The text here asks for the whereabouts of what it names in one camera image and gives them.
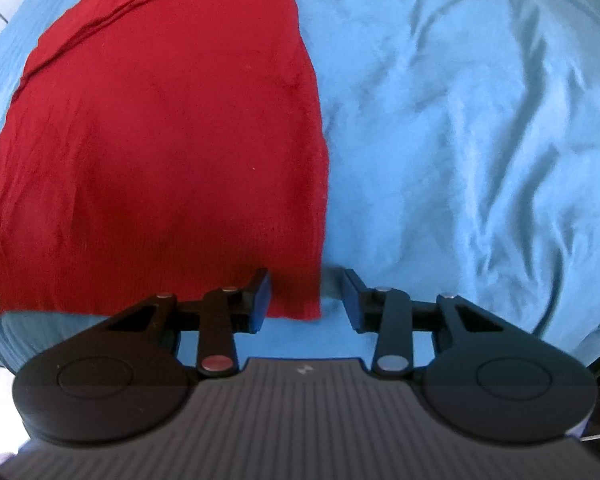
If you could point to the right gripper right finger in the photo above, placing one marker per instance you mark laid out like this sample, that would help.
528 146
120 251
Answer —
386 312

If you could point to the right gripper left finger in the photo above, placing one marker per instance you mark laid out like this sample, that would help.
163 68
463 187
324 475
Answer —
225 312

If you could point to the red knit sweater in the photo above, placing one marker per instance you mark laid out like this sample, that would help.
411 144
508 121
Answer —
163 146

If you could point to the blue bed sheet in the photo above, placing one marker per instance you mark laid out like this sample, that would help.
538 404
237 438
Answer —
464 146

